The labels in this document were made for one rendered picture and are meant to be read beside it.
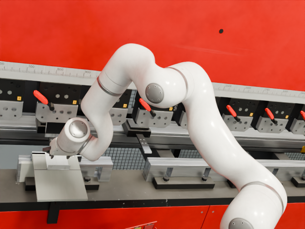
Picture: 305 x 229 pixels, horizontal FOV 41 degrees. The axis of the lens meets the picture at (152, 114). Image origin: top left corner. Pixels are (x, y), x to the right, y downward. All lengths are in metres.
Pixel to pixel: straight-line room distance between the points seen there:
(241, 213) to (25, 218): 0.98
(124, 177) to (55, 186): 0.42
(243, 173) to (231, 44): 0.70
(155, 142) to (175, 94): 1.12
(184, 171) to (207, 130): 0.91
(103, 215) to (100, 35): 0.77
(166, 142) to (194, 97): 1.04
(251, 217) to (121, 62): 0.52
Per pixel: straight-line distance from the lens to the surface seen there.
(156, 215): 1.90
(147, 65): 1.06
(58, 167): 1.65
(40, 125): 1.88
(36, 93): 1.50
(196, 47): 1.62
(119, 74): 1.16
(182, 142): 2.17
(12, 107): 1.59
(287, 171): 2.28
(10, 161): 3.37
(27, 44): 1.47
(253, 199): 1.05
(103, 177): 1.83
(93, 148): 1.36
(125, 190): 1.83
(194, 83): 1.09
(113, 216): 1.83
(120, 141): 2.05
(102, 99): 1.22
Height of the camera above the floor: 1.99
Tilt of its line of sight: 27 degrees down
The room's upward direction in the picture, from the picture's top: 15 degrees clockwise
